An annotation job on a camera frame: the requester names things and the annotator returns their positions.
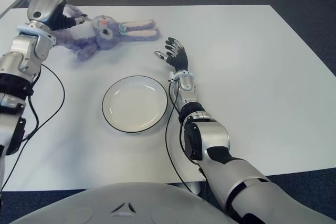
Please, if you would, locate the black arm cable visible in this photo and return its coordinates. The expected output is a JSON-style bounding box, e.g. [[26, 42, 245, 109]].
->
[[165, 81, 195, 193], [0, 63, 66, 192]]

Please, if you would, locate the purple plush bunny doll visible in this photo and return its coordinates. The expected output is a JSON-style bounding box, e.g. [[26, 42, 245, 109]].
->
[[51, 5, 161, 62]]

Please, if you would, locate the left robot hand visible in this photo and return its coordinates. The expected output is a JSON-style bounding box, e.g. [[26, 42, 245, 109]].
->
[[27, 0, 86, 31]]

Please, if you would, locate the grey robot torso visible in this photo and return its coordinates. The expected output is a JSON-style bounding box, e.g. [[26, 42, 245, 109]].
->
[[10, 182, 242, 224]]

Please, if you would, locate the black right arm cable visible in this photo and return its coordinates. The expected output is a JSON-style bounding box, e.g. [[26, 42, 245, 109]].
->
[[165, 81, 195, 193]]

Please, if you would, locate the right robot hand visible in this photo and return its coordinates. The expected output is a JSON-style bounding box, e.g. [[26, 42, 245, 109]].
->
[[154, 36, 189, 74]]

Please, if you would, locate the white plate with black rim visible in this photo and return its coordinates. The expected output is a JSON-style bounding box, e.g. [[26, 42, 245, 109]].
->
[[101, 75, 169, 134]]

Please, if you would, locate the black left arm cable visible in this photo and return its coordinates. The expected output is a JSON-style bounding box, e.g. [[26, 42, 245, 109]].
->
[[0, 63, 66, 192]]

